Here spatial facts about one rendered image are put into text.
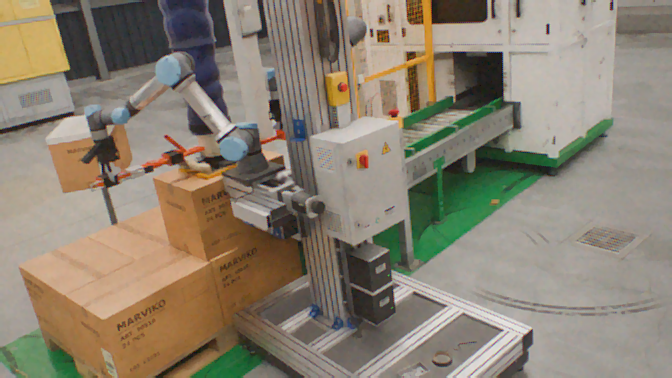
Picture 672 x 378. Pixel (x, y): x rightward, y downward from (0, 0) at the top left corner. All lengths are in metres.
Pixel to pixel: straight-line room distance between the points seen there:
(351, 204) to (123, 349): 1.29
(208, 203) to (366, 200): 0.91
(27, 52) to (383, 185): 8.39
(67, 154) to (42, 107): 6.13
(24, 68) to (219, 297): 7.63
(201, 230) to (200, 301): 0.37
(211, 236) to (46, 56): 7.66
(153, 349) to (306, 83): 1.50
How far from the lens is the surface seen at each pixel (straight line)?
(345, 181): 2.46
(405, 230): 3.80
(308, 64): 2.52
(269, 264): 3.44
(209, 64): 3.13
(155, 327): 3.11
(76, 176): 4.54
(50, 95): 10.62
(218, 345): 3.38
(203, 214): 3.10
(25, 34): 10.45
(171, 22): 3.10
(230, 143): 2.63
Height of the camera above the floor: 1.94
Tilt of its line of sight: 21 degrees down
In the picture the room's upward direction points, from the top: 8 degrees counter-clockwise
